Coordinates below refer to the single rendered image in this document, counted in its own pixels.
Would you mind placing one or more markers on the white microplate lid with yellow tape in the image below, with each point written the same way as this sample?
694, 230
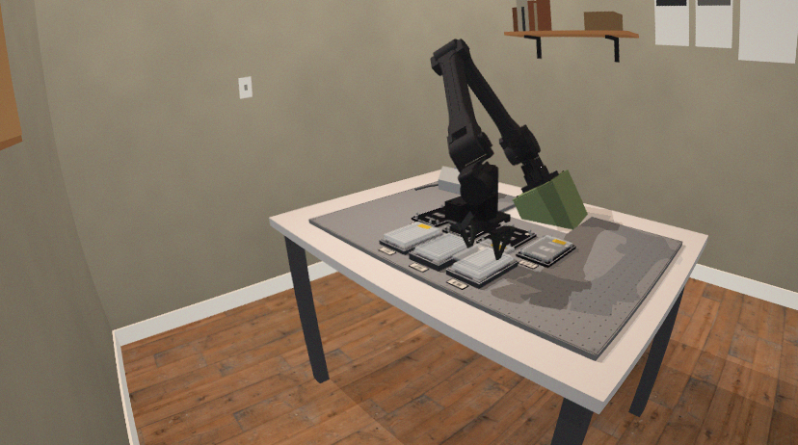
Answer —
411, 233
546, 248

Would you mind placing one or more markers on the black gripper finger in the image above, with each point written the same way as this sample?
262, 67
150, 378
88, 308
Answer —
496, 242
472, 235

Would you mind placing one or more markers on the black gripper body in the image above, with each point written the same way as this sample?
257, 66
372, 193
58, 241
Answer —
491, 225

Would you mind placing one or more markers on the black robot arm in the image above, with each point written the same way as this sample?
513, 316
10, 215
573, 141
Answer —
479, 180

